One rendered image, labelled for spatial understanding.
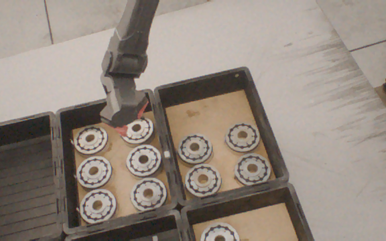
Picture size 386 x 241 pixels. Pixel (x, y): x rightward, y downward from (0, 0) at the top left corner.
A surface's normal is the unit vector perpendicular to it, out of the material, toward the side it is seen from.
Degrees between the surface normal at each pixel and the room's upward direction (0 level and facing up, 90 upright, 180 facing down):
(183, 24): 0
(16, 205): 0
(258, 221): 0
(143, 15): 83
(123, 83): 29
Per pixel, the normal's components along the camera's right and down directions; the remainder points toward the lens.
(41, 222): -0.09, -0.54
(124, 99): 0.40, -0.55
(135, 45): 0.33, 0.70
